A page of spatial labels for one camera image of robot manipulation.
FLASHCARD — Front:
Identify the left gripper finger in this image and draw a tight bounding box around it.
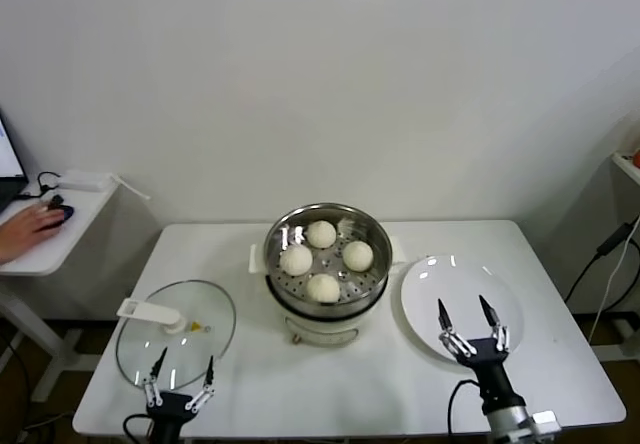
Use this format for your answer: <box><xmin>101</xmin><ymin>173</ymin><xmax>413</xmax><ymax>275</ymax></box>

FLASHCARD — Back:
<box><xmin>142</xmin><ymin>347</ymin><xmax>169</xmax><ymax>409</ymax></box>
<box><xmin>184</xmin><ymin>355</ymin><xmax>216</xmax><ymax>413</ymax></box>

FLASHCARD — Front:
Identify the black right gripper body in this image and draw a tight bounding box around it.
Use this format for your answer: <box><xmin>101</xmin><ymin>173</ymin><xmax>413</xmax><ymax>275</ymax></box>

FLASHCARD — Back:
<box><xmin>455</xmin><ymin>337</ymin><xmax>519</xmax><ymax>410</ymax></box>

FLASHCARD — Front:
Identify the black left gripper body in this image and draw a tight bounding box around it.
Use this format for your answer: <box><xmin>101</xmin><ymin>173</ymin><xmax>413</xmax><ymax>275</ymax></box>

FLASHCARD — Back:
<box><xmin>145</xmin><ymin>391</ymin><xmax>195</xmax><ymax>444</ymax></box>

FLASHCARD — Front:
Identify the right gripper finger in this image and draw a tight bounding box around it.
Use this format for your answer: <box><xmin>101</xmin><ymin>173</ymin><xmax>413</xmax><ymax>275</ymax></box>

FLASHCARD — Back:
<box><xmin>478</xmin><ymin>293</ymin><xmax>511</xmax><ymax>355</ymax></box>
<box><xmin>437</xmin><ymin>298</ymin><xmax>477</xmax><ymax>359</ymax></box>

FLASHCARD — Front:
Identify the white steamed baozi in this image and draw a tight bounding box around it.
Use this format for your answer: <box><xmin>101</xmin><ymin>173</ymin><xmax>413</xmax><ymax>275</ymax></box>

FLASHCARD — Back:
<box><xmin>306</xmin><ymin>219</ymin><xmax>337</xmax><ymax>249</ymax></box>
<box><xmin>305</xmin><ymin>272</ymin><xmax>342</xmax><ymax>304</ymax></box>
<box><xmin>341</xmin><ymin>240</ymin><xmax>375</xmax><ymax>272</ymax></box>
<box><xmin>278</xmin><ymin>244</ymin><xmax>314</xmax><ymax>277</ymax></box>

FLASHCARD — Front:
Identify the blue computer mouse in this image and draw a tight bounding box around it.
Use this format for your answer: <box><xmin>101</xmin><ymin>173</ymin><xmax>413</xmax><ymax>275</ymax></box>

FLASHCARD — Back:
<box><xmin>42</xmin><ymin>204</ymin><xmax>75</xmax><ymax>230</ymax></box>

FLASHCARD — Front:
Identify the stainless steel steamer basket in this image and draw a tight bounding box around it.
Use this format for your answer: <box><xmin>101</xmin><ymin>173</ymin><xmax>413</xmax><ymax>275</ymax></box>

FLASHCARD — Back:
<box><xmin>263</xmin><ymin>202</ymin><xmax>394</xmax><ymax>318</ymax></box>

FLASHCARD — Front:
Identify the person's bare hand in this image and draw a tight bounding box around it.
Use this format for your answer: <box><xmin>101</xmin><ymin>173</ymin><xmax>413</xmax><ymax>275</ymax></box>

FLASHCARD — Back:
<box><xmin>4</xmin><ymin>202</ymin><xmax>66</xmax><ymax>255</ymax></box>

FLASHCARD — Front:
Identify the white round plate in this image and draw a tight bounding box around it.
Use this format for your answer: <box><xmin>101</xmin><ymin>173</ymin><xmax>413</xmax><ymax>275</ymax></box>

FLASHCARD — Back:
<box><xmin>400</xmin><ymin>254</ymin><xmax>526</xmax><ymax>363</ymax></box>

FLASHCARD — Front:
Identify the white electric cooker pot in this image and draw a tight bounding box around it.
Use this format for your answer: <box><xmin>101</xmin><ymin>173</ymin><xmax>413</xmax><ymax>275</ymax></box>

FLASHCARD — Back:
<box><xmin>248</xmin><ymin>233</ymin><xmax>409</xmax><ymax>348</ymax></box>

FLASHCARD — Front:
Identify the white side desk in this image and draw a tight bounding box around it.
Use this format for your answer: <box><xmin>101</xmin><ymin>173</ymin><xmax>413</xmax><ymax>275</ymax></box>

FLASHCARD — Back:
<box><xmin>0</xmin><ymin>173</ymin><xmax>121</xmax><ymax>400</ymax></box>

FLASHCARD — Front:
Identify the white plastic stick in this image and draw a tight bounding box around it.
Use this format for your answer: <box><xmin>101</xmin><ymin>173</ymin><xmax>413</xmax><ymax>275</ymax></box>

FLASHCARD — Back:
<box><xmin>110</xmin><ymin>173</ymin><xmax>151</xmax><ymax>200</ymax></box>

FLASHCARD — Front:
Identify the white shelf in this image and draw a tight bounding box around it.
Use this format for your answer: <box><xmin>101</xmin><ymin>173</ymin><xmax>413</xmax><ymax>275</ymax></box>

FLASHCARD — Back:
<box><xmin>612</xmin><ymin>152</ymin><xmax>640</xmax><ymax>185</ymax></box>

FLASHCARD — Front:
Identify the white rectangular box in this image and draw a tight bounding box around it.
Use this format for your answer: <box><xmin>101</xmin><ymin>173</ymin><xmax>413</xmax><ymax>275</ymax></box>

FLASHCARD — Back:
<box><xmin>58</xmin><ymin>168</ymin><xmax>112</xmax><ymax>193</ymax></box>

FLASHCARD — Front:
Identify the black laptop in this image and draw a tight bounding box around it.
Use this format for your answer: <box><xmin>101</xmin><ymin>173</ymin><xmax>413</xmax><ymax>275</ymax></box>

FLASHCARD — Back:
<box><xmin>0</xmin><ymin>108</ymin><xmax>29</xmax><ymax>213</ymax></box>

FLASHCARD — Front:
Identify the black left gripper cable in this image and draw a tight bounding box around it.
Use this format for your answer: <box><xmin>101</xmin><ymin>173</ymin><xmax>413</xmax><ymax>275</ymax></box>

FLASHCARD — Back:
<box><xmin>122</xmin><ymin>413</ymin><xmax>154</xmax><ymax>440</ymax></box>

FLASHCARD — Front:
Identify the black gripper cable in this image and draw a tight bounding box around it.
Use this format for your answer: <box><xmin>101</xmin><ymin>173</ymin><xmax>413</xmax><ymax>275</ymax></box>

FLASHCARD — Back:
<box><xmin>446</xmin><ymin>378</ymin><xmax>484</xmax><ymax>438</ymax></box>
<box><xmin>122</xmin><ymin>413</ymin><xmax>154</xmax><ymax>440</ymax></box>

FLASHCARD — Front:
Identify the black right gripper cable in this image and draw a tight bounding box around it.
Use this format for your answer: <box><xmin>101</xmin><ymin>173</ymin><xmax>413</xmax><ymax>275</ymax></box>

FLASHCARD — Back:
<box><xmin>446</xmin><ymin>378</ymin><xmax>484</xmax><ymax>438</ymax></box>

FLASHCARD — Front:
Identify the glass lid with white handle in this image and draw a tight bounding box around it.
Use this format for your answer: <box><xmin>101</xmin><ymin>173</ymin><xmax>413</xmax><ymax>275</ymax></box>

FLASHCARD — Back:
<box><xmin>115</xmin><ymin>277</ymin><xmax>237</xmax><ymax>381</ymax></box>

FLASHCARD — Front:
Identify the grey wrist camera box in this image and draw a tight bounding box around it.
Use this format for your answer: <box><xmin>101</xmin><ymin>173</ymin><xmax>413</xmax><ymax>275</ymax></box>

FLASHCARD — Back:
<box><xmin>531</xmin><ymin>410</ymin><xmax>560</xmax><ymax>435</ymax></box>

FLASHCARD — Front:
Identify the white hanging cable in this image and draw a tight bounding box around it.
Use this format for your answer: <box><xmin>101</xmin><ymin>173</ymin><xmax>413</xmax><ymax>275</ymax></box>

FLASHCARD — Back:
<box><xmin>587</xmin><ymin>241</ymin><xmax>634</xmax><ymax>345</ymax></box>

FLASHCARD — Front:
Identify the thin black desk cable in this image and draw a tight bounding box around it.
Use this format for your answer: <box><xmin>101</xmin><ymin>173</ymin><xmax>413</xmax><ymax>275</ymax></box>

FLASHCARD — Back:
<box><xmin>19</xmin><ymin>171</ymin><xmax>61</xmax><ymax>199</ymax></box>

